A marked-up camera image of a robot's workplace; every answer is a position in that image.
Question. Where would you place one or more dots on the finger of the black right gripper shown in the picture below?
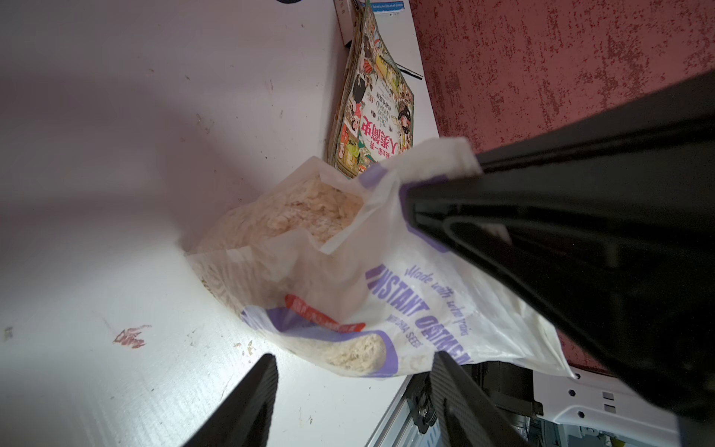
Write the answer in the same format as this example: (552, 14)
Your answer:
(606, 229)

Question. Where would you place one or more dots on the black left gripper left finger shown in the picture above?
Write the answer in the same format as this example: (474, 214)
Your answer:
(244, 417)

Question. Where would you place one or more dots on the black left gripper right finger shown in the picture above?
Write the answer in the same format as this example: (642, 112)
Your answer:
(466, 415)

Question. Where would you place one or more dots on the instant oatmeal plastic bag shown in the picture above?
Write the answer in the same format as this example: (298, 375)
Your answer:
(331, 269)

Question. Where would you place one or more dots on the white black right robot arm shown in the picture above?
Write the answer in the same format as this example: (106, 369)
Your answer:
(603, 408)

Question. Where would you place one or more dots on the colourful cartoon picture book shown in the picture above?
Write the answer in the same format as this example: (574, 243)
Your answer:
(374, 119)

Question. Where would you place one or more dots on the aluminium front frame rail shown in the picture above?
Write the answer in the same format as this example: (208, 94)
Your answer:
(411, 419)

